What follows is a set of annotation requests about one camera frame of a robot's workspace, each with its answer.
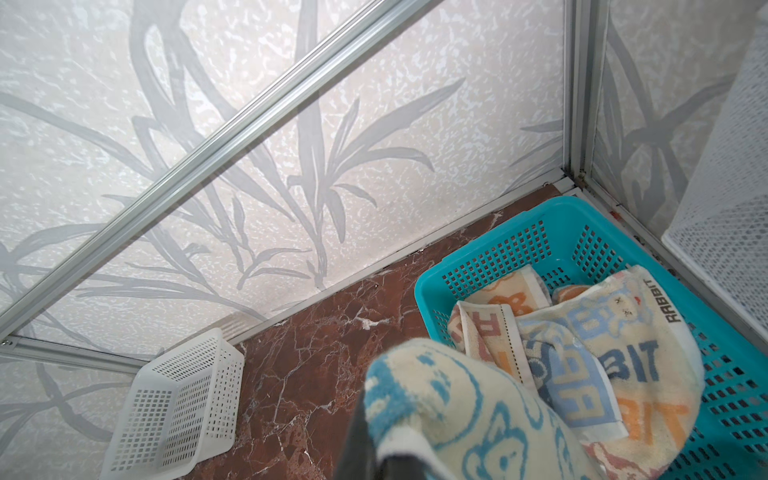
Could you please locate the blue bunny pattern towel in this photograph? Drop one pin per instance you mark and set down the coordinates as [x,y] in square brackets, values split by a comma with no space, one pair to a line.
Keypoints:
[434,413]

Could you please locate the white wire mesh basket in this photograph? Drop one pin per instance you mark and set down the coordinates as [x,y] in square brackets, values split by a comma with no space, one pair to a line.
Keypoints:
[719,231]

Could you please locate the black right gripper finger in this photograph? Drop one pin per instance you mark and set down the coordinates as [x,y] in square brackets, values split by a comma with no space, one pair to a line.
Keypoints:
[358,461]

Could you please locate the blue rabbit print towel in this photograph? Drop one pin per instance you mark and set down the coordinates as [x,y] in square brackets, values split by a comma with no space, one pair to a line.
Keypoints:
[620,366]

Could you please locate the orange rabbit print towel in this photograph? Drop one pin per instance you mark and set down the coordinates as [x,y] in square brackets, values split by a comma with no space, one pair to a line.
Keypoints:
[484,325]

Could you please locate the white perforated plastic basket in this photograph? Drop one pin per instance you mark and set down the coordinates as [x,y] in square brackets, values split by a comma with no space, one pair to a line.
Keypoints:
[181,409]

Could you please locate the teal perforated plastic basket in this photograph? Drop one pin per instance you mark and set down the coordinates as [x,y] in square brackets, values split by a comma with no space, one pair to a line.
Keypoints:
[566,240]

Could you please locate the aluminium horizontal frame bar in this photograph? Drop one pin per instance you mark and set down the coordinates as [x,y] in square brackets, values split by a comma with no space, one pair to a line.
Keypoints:
[364,30]

